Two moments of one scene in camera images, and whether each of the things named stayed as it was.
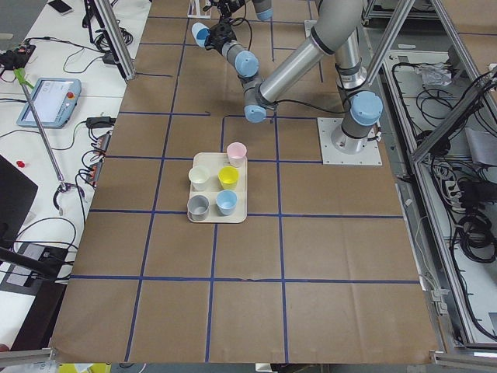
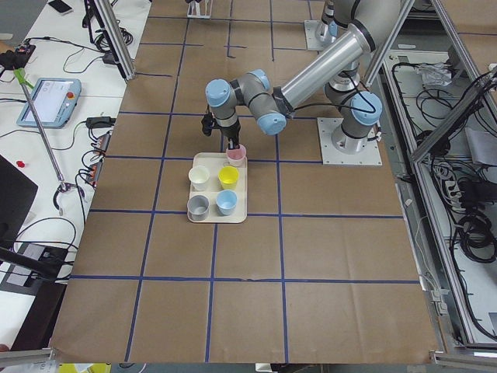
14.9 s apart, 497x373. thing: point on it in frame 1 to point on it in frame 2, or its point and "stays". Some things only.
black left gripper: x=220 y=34 to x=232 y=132
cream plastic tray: x=214 y=161 stays
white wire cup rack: x=196 y=8 stays
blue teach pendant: x=54 y=99 stays
